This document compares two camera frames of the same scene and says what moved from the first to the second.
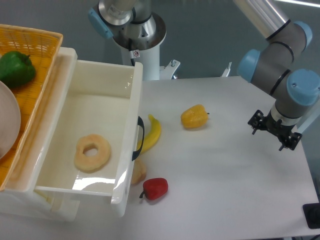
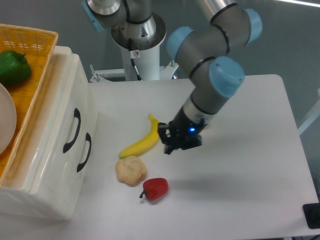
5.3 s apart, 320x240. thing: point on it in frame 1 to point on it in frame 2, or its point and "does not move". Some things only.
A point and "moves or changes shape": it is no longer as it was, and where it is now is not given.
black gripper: (258, 121) to (180, 133)
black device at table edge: (312, 213) does not move
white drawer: (93, 140) moves or changes shape
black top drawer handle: (140, 123) to (68, 146)
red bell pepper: (154, 188) does not move
